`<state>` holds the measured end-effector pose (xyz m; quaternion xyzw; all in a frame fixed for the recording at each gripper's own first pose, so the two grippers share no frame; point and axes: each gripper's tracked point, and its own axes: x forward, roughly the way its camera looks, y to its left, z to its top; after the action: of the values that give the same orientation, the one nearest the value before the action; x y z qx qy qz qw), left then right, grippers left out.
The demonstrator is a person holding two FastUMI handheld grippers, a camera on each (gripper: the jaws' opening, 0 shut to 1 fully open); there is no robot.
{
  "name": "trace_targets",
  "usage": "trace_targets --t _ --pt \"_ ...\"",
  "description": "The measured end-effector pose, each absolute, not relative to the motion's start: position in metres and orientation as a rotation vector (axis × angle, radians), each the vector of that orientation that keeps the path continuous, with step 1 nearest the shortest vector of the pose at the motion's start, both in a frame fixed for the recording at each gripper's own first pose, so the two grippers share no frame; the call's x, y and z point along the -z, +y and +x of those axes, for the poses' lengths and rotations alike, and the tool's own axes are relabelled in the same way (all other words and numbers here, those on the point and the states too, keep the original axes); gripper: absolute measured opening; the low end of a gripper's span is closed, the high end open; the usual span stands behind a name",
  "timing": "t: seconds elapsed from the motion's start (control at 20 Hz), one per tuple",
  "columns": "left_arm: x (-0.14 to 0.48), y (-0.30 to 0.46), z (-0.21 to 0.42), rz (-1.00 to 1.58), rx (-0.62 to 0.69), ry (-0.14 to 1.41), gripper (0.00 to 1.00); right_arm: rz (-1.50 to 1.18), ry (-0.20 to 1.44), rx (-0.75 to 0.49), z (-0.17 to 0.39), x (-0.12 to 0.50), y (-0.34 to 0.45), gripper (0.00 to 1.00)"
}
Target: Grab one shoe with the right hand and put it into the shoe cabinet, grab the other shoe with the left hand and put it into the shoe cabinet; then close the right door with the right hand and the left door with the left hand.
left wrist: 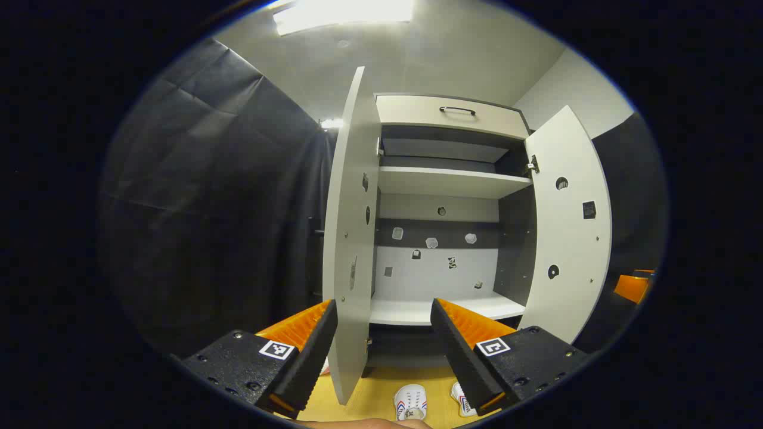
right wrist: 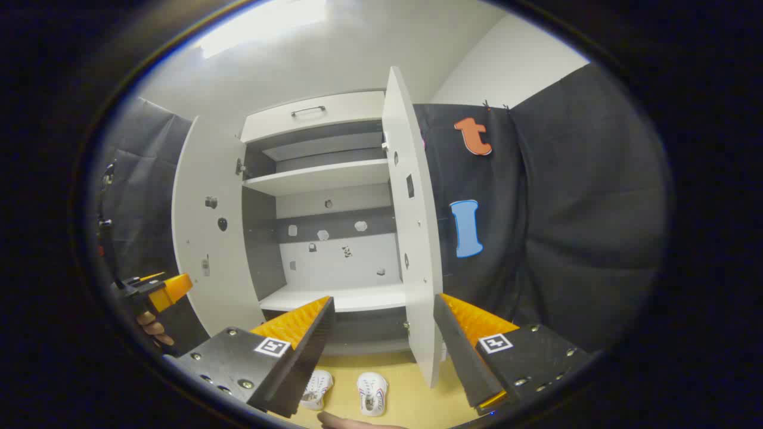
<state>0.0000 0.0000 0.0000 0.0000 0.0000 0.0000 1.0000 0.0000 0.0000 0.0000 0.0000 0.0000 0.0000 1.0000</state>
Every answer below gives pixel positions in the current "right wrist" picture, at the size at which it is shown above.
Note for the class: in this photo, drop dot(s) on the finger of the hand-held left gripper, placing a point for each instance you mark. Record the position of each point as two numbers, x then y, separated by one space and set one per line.
171 291

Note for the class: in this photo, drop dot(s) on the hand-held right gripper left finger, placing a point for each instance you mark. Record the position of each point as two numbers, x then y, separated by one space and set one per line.
298 369

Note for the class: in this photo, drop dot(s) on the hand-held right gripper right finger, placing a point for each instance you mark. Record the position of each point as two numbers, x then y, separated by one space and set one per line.
465 363

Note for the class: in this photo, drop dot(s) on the white striped shoe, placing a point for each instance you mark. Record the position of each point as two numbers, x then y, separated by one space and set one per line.
372 393
319 384

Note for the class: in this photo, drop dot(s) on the white cabinet door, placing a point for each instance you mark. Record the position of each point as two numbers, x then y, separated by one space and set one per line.
199 238
417 280

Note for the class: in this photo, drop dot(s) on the white shoe cabinet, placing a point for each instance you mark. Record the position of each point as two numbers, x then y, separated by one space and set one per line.
346 262

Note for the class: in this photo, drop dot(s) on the white cabinet drawer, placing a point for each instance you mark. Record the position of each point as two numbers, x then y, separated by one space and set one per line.
334 116

